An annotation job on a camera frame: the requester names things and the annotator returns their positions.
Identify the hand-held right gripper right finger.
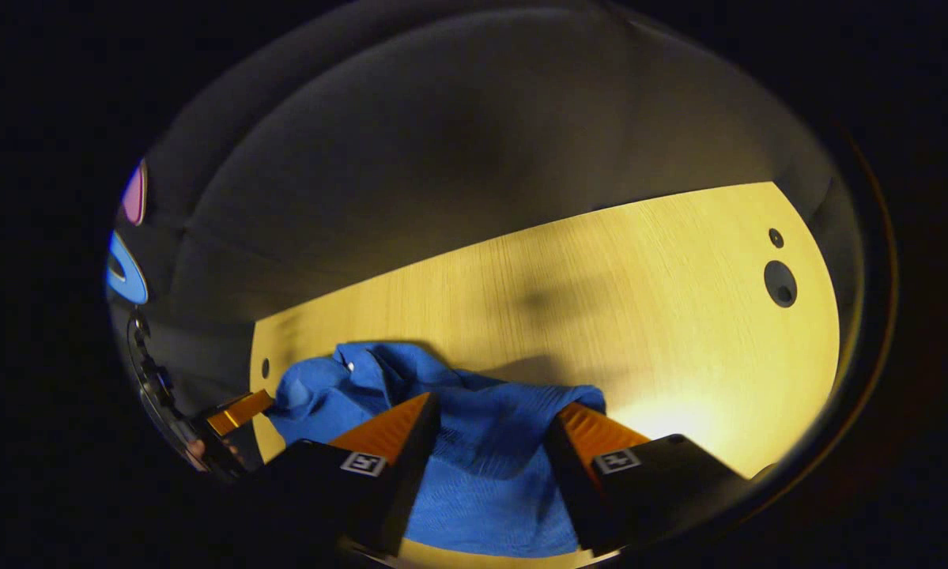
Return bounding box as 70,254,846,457
543,401,750,556

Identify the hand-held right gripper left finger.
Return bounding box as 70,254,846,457
244,391,442,556

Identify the blue button shirt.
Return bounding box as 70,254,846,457
264,341,607,559

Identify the black backdrop cloth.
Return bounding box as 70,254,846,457
107,6,842,443

